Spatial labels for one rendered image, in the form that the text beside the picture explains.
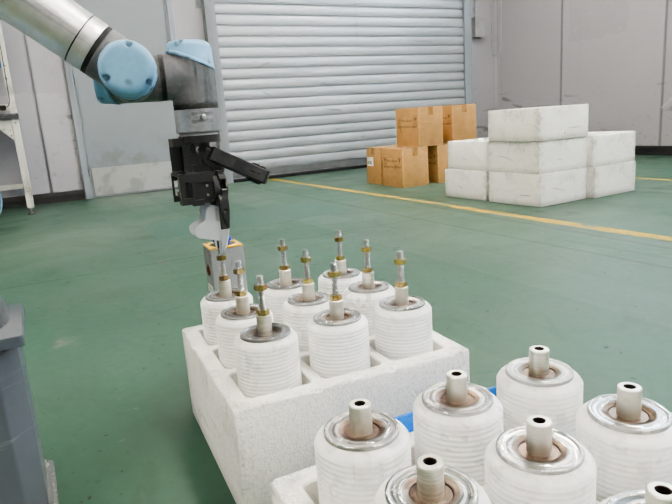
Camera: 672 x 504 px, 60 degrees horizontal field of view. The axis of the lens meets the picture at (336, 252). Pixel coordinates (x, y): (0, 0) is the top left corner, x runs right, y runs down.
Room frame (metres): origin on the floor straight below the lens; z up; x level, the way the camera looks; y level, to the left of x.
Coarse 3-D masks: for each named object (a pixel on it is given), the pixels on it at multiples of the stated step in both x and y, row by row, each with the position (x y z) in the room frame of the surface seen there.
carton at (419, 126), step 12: (408, 108) 4.68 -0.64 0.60; (420, 108) 4.59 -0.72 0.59; (432, 108) 4.64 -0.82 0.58; (396, 120) 4.83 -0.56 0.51; (408, 120) 4.68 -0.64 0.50; (420, 120) 4.58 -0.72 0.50; (432, 120) 4.64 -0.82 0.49; (396, 132) 4.83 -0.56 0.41; (408, 132) 4.69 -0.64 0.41; (420, 132) 4.58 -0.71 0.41; (432, 132) 4.64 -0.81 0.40; (408, 144) 4.70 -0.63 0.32; (420, 144) 4.58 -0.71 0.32; (432, 144) 4.64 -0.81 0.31
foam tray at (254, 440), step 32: (192, 352) 0.99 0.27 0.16; (448, 352) 0.87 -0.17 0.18; (192, 384) 1.04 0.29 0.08; (224, 384) 0.81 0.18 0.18; (320, 384) 0.79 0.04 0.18; (352, 384) 0.80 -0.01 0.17; (384, 384) 0.82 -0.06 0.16; (416, 384) 0.84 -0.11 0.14; (224, 416) 0.78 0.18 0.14; (256, 416) 0.74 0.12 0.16; (288, 416) 0.75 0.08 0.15; (320, 416) 0.77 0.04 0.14; (224, 448) 0.81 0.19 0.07; (256, 448) 0.73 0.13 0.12; (288, 448) 0.75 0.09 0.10; (256, 480) 0.73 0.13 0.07
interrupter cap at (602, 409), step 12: (600, 396) 0.56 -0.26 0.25; (612, 396) 0.56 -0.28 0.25; (588, 408) 0.53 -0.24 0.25; (600, 408) 0.53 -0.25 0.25; (612, 408) 0.54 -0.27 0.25; (648, 408) 0.53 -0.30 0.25; (660, 408) 0.53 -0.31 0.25; (600, 420) 0.51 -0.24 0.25; (612, 420) 0.51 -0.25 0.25; (624, 420) 0.51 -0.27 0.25; (636, 420) 0.51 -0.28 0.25; (648, 420) 0.51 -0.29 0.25; (660, 420) 0.50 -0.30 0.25; (624, 432) 0.49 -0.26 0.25; (636, 432) 0.49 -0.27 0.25; (648, 432) 0.49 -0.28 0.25; (660, 432) 0.49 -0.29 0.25
